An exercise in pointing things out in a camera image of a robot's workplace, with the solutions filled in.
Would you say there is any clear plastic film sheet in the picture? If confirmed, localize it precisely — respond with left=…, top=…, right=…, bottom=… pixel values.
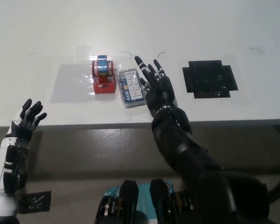
left=4, top=45, right=134, bottom=122
left=172, top=53, right=251, bottom=108

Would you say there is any black floor tape patch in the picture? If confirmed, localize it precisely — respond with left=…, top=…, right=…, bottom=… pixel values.
left=18, top=190, right=53, bottom=214

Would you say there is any black tape cross patch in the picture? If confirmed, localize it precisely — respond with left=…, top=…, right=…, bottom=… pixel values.
left=182, top=60, right=239, bottom=99

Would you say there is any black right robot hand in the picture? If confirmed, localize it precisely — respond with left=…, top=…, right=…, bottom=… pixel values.
left=134, top=55, right=178, bottom=118

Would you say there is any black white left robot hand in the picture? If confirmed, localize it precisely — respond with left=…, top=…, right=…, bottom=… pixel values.
left=4, top=98, right=48, bottom=146

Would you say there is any grey rectangular paper patch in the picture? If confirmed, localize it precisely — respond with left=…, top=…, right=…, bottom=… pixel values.
left=49, top=64, right=122, bottom=104

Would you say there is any clear plastic battery box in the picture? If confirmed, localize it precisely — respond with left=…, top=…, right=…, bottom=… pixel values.
left=117, top=67, right=147, bottom=109

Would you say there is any red tape dispenser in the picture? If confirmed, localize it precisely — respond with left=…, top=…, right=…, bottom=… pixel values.
left=92, top=55, right=118, bottom=95

